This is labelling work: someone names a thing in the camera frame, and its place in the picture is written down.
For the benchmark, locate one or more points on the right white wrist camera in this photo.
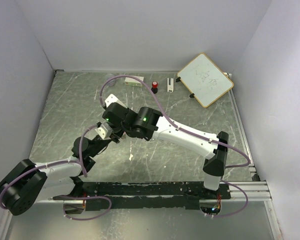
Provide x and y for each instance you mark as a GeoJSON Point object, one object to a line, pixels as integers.
{"type": "Point", "coordinates": [113, 99]}

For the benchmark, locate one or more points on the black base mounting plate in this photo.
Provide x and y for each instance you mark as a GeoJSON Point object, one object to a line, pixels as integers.
{"type": "Point", "coordinates": [151, 195]}

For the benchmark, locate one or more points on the aluminium rail frame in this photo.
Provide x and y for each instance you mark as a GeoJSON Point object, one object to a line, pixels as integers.
{"type": "Point", "coordinates": [243, 191]}

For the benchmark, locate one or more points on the white green staples box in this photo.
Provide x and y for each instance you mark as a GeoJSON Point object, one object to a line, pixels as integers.
{"type": "Point", "coordinates": [133, 82]}

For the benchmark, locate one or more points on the wire keyring with keys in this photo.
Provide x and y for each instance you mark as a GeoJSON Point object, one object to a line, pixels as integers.
{"type": "Point", "coordinates": [123, 136]}

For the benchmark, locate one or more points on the yellow framed whiteboard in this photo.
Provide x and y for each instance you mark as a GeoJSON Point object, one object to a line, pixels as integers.
{"type": "Point", "coordinates": [205, 80]}

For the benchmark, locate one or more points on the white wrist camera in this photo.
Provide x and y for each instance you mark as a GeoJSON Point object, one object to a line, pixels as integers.
{"type": "Point", "coordinates": [104, 130]}
{"type": "Point", "coordinates": [113, 99]}

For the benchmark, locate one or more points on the red black stamp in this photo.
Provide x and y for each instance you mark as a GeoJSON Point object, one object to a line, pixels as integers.
{"type": "Point", "coordinates": [154, 87]}

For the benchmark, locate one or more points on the clear plastic cup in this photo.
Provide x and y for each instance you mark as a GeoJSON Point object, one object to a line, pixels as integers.
{"type": "Point", "coordinates": [110, 83]}

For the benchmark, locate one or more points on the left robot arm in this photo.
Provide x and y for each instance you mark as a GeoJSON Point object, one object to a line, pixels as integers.
{"type": "Point", "coordinates": [29, 182]}

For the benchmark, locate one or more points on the white stapler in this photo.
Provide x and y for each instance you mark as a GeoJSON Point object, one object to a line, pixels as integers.
{"type": "Point", "coordinates": [170, 85]}

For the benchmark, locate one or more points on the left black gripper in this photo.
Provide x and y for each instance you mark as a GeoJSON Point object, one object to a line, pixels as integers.
{"type": "Point", "coordinates": [114, 138]}

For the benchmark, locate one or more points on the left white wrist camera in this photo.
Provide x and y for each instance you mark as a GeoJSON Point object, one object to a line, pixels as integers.
{"type": "Point", "coordinates": [104, 130]}

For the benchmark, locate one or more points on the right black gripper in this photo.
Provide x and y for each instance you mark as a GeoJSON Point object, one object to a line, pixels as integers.
{"type": "Point", "coordinates": [127, 108]}

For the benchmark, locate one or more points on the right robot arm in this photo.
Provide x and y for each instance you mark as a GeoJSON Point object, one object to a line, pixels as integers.
{"type": "Point", "coordinates": [150, 124]}

